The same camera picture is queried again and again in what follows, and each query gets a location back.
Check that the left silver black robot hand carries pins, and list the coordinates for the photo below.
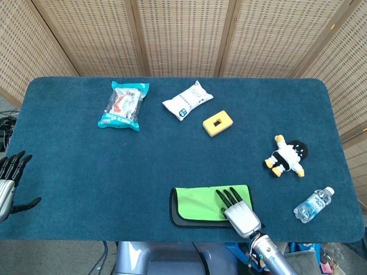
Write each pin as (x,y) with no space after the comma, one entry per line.
(7,192)

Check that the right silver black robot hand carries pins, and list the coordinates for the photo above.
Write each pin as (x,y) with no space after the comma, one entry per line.
(242,217)

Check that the grey green microfibre cloth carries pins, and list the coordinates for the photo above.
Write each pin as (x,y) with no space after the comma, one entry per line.
(195,203)

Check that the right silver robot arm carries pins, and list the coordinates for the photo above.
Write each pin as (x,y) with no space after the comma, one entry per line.
(273,255)

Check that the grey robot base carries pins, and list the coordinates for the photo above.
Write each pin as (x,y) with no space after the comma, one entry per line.
(160,260)

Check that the clear plastic water bottle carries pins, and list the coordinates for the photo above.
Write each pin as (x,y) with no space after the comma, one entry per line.
(312,204)

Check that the black white yellow plush toy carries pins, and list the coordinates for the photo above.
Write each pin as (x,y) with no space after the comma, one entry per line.
(286,157)

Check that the yellow sponge with square hole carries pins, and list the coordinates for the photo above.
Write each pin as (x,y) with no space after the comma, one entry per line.
(210,127)

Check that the blue carpet table cover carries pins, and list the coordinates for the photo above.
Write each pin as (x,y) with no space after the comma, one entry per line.
(114,172)

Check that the white plastic pouch packet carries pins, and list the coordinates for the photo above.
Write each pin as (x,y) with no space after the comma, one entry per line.
(186,100)

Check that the teal snack bag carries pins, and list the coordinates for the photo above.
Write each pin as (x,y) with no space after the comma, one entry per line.
(123,106)

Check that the woven wooden folding screen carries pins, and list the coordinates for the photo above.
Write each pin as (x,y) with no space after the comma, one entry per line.
(186,37)

